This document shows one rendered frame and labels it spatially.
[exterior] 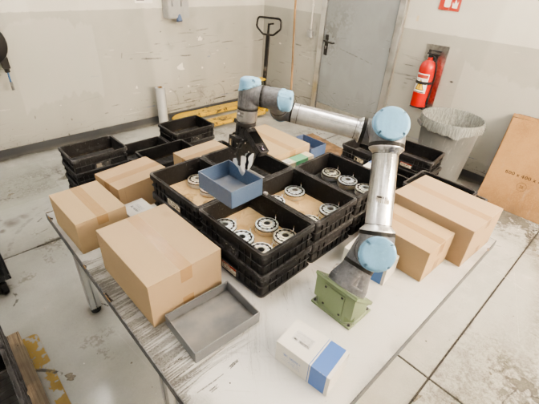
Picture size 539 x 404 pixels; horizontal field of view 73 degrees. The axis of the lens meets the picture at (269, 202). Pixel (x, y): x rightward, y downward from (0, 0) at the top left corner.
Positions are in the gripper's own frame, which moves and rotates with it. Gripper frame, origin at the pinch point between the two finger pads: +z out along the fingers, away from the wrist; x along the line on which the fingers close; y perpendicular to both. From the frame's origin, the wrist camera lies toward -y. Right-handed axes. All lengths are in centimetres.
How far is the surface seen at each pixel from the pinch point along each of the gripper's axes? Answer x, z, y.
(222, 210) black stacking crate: -0.7, 24.2, 13.2
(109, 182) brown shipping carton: 28, 28, 68
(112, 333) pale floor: 38, 116, 56
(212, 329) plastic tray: 29, 44, -25
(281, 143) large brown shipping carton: -67, 15, 47
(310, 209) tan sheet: -38.1, 25.1, -5.6
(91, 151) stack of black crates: -2, 61, 186
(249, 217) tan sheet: -11.1, 27.8, 6.8
